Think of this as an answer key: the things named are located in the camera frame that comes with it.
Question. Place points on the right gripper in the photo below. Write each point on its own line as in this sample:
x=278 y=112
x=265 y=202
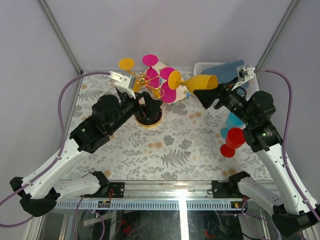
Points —
x=224 y=91

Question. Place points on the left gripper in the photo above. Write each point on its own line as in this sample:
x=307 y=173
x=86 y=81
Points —
x=150 y=109

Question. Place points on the gold wine glass rack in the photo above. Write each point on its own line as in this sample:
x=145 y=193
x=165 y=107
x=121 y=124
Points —
x=140 y=98

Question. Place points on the yellow wine glass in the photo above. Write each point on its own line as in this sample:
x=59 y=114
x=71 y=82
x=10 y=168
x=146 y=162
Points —
x=197 y=82
x=127 y=64

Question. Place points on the magenta wine glass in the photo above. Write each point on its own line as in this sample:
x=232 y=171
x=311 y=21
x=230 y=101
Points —
x=167 y=94
x=151 y=75

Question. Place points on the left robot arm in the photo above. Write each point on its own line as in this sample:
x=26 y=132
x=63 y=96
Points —
x=109 y=113

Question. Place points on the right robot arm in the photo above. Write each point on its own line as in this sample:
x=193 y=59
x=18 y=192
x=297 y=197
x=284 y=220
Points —
x=294 y=209

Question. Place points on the teal wine glass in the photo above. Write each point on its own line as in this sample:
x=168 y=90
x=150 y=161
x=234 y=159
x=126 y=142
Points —
x=232 y=121

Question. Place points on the red wine glass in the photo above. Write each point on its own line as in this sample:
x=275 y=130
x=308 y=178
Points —
x=234 y=140

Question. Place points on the blue folded towel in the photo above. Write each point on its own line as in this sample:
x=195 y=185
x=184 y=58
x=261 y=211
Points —
x=226 y=71

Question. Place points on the dinosaur print cloth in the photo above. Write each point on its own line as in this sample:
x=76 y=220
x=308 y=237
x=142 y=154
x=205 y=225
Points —
x=181 y=91

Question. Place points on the white plastic basket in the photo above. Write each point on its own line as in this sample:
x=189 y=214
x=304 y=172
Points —
x=199 y=67

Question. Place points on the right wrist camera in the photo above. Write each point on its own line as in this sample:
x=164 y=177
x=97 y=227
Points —
x=245 y=73

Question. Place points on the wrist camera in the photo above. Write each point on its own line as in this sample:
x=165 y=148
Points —
x=245 y=73
x=123 y=83

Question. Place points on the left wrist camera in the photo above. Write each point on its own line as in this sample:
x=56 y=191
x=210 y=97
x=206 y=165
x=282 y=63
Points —
x=123 y=83

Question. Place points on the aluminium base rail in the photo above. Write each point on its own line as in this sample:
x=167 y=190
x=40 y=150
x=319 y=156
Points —
x=165 y=188

